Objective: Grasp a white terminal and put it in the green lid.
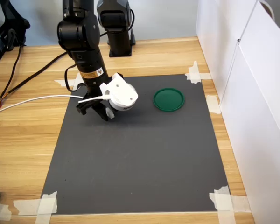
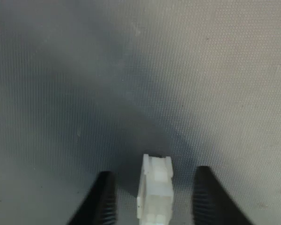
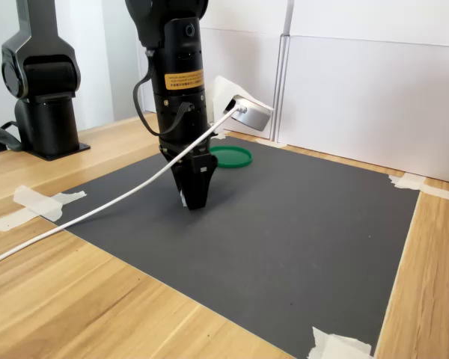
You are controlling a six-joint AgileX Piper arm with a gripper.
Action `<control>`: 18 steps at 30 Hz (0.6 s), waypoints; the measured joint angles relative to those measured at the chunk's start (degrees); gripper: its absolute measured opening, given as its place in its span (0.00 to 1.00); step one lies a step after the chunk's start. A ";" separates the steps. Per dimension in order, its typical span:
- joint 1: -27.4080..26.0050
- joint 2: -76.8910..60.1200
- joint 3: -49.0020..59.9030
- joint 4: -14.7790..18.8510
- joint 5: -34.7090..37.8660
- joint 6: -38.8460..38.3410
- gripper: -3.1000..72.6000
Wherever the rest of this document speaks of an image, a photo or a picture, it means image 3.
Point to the round green lid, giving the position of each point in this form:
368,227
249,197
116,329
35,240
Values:
235,157

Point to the white masking tape piece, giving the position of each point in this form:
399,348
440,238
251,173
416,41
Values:
411,182
217,136
41,203
271,143
333,346

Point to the dark grey mat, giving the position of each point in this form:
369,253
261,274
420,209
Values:
284,243

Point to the white partition panel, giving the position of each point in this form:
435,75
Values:
247,56
378,104

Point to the white grey camera box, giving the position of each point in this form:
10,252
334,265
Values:
252,114

